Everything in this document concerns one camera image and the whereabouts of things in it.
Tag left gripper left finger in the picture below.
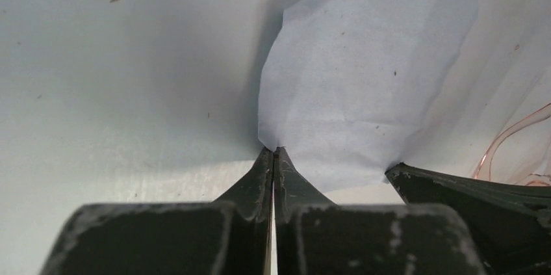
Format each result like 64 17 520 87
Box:
41 149 274 274

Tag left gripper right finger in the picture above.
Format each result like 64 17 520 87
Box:
274 148 485 274

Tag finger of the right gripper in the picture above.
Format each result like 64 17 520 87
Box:
385 163 550 274

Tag light blue cleaning cloth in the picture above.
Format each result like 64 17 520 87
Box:
258 0 478 191

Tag orange tinted sunglasses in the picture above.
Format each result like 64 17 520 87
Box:
472 104 550 187

